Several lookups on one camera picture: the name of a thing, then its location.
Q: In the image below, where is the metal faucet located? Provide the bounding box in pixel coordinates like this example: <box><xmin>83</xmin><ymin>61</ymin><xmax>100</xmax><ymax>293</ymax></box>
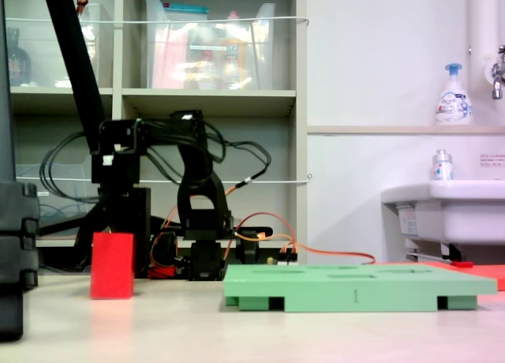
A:
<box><xmin>484</xmin><ymin>45</ymin><xmax>505</xmax><ymax>100</ymax></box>

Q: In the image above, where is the teal topped plastic pouch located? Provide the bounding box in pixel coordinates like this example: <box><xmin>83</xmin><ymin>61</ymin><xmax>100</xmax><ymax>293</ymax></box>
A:
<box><xmin>163</xmin><ymin>2</ymin><xmax>209</xmax><ymax>21</ymax></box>

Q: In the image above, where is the dark grey upright post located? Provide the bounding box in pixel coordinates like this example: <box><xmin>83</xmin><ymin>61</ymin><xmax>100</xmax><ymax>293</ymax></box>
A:
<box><xmin>0</xmin><ymin>0</ymin><xmax>17</xmax><ymax>182</ymax></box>

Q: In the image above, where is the orange bottle pink cap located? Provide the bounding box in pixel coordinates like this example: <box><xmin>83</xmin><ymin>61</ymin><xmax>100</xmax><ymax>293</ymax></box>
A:
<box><xmin>220</xmin><ymin>10</ymin><xmax>248</xmax><ymax>90</ymax></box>

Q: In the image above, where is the black table clamp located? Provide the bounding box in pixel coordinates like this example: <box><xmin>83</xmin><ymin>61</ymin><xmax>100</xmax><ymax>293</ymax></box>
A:
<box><xmin>235</xmin><ymin>227</ymin><xmax>273</xmax><ymax>266</ymax></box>

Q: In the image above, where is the red square block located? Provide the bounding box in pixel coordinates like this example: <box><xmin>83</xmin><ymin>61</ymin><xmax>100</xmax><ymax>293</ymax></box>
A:
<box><xmin>89</xmin><ymin>231</ymin><xmax>135</xmax><ymax>300</ymax></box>

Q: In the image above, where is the black sink bracket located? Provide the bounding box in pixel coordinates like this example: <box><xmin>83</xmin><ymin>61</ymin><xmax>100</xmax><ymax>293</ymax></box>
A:
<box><xmin>440</xmin><ymin>242</ymin><xmax>462</xmax><ymax>262</ymax></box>

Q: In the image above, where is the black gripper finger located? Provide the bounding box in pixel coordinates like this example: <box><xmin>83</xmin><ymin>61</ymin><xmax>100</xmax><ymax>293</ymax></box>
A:
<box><xmin>77</xmin><ymin>189</ymin><xmax>110</xmax><ymax>269</ymax></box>
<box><xmin>132</xmin><ymin>187</ymin><xmax>152</xmax><ymax>278</ymax></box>

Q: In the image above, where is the black cable bundle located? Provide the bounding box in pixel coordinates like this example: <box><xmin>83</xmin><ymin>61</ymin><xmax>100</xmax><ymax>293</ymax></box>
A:
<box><xmin>39</xmin><ymin>116</ymin><xmax>228</xmax><ymax>204</ymax></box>

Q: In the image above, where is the large clear storage bin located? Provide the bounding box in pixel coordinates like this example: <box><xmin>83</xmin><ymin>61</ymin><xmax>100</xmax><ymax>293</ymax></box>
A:
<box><xmin>144</xmin><ymin>0</ymin><xmax>276</xmax><ymax>91</ymax></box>

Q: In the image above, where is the black cable white band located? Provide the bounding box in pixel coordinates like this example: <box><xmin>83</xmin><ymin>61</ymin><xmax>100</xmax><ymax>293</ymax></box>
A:
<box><xmin>219</xmin><ymin>140</ymin><xmax>273</xmax><ymax>190</ymax></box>

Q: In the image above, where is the white sink sticker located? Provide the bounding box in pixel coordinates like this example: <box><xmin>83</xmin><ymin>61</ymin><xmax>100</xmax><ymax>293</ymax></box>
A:
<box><xmin>396</xmin><ymin>204</ymin><xmax>418</xmax><ymax>238</ymax></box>

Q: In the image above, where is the white sink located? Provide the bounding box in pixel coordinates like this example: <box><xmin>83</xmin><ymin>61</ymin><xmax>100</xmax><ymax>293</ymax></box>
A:
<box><xmin>380</xmin><ymin>180</ymin><xmax>505</xmax><ymax>245</ymax></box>

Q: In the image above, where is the dark glass bottle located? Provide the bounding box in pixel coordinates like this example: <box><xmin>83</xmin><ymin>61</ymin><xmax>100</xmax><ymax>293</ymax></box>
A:
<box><xmin>6</xmin><ymin>27</ymin><xmax>32</xmax><ymax>88</ymax></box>

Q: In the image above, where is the white blue soap pump bottle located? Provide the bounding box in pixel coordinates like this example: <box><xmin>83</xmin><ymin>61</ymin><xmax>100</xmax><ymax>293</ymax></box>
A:
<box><xmin>435</xmin><ymin>62</ymin><xmax>474</xmax><ymax>126</ymax></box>

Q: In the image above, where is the pink packet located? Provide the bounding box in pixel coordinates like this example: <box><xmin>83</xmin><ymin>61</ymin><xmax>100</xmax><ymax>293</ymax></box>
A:
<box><xmin>151</xmin><ymin>27</ymin><xmax>189</xmax><ymax>88</ymax></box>

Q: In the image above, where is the small circuit board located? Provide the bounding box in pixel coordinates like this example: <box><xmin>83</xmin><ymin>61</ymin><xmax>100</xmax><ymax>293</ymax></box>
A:
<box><xmin>266</xmin><ymin>250</ymin><xmax>299</xmax><ymax>267</ymax></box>

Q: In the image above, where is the flat orange block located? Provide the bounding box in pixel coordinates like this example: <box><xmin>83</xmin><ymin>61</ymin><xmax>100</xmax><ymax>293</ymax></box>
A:
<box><xmin>372</xmin><ymin>260</ymin><xmax>505</xmax><ymax>292</ymax></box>

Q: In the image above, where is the narrow clear storage bin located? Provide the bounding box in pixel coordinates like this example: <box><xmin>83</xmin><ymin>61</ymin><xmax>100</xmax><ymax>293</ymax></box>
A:
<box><xmin>54</xmin><ymin>2</ymin><xmax>114</xmax><ymax>88</ymax></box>

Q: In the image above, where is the long orange cable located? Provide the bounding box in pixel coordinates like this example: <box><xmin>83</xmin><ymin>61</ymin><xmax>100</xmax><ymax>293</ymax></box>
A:
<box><xmin>223</xmin><ymin>211</ymin><xmax>376</xmax><ymax>266</ymax></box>

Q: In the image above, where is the clear bin with blue cables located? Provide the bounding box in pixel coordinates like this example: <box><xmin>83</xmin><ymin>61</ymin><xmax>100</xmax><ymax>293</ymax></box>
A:
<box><xmin>15</xmin><ymin>163</ymin><xmax>110</xmax><ymax>240</ymax></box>

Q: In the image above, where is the small clear sanitizer bottle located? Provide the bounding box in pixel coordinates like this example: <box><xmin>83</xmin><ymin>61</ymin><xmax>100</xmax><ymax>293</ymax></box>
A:
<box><xmin>431</xmin><ymin>148</ymin><xmax>454</xmax><ymax>182</ymax></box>

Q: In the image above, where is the green shape sorting board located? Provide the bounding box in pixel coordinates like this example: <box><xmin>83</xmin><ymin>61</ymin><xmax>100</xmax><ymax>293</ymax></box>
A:
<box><xmin>223</xmin><ymin>263</ymin><xmax>498</xmax><ymax>312</ymax></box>

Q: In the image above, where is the beige shelf unit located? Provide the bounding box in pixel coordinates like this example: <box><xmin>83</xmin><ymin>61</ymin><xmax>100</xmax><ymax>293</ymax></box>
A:
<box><xmin>0</xmin><ymin>0</ymin><xmax>309</xmax><ymax>277</ymax></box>

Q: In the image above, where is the white notice red text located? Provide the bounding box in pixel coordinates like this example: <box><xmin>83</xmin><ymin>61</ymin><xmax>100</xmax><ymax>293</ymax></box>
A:
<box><xmin>479</xmin><ymin>153</ymin><xmax>505</xmax><ymax>169</ymax></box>

